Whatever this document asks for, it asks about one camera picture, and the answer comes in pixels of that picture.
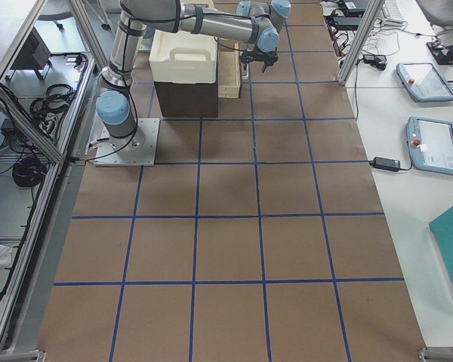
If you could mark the wooden drawer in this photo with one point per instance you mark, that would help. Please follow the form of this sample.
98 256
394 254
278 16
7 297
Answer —
229 75

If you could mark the lower teach pendant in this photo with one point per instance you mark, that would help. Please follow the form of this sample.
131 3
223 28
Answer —
430 144

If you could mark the dark wooden cabinet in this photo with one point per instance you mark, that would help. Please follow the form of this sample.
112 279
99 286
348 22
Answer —
187 100

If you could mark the black power adapter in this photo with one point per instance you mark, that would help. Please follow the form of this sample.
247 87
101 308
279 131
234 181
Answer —
388 164

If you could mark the aluminium frame post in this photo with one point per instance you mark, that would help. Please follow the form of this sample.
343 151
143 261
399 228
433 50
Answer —
365 27

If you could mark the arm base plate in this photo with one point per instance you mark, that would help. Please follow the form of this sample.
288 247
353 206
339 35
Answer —
141 150

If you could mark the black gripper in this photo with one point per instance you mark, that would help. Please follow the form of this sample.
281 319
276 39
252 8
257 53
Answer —
266 59

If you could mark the white plastic bin top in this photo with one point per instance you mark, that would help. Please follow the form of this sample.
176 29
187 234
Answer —
183 58

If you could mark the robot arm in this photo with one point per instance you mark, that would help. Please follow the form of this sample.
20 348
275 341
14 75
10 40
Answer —
255 24

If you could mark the teach pendant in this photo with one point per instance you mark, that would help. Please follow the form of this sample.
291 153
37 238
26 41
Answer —
430 144
424 82

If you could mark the upper teach pendant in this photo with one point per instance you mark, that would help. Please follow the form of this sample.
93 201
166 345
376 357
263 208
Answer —
424 82

